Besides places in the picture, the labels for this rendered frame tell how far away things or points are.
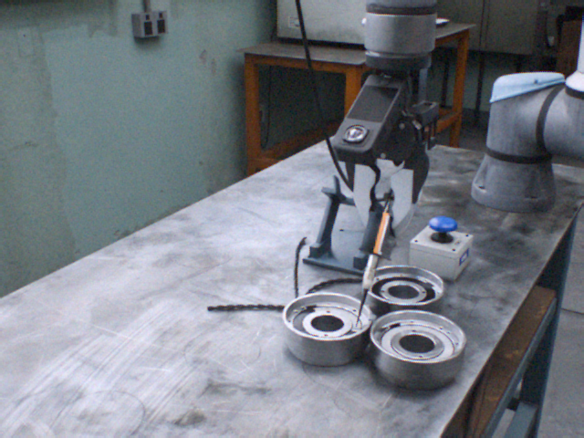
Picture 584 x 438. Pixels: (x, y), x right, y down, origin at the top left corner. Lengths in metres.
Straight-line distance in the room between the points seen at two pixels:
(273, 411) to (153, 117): 2.19
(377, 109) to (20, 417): 0.48
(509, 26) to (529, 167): 3.38
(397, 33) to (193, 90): 2.30
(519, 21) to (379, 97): 3.85
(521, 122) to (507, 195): 0.13
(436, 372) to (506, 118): 0.59
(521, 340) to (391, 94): 0.73
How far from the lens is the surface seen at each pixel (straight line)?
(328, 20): 3.10
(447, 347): 0.77
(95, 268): 1.02
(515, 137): 1.21
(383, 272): 0.90
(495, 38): 4.61
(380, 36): 0.72
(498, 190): 1.23
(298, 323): 0.79
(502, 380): 1.22
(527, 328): 1.38
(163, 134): 2.85
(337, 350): 0.75
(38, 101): 2.41
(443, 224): 0.96
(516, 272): 1.02
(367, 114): 0.71
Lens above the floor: 1.25
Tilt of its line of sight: 23 degrees down
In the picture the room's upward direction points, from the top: straight up
